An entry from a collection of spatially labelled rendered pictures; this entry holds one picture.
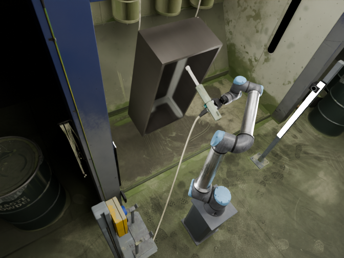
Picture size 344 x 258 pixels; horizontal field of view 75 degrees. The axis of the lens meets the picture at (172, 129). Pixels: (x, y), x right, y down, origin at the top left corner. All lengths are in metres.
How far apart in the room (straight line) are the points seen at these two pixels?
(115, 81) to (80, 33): 2.32
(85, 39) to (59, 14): 0.13
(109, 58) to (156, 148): 1.35
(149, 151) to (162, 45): 1.63
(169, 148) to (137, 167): 0.50
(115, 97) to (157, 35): 1.62
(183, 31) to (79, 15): 1.15
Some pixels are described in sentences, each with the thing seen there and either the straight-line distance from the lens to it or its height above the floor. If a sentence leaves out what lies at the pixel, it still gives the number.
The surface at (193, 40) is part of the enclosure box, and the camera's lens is 1.93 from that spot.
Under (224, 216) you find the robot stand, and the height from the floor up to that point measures 0.64.
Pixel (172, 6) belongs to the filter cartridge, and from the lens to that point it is 3.09.
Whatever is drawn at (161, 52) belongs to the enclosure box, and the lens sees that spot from 1.74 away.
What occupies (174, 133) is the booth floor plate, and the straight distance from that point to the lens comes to 3.23.
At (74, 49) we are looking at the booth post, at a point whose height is 2.06.
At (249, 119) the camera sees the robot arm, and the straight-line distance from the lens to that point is 1.66.
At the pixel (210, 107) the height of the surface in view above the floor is 1.41.
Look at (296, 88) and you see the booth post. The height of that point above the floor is 0.69.
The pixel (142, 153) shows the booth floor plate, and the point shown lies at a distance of 3.01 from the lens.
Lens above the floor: 2.61
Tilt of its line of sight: 52 degrees down
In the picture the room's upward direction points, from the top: 11 degrees clockwise
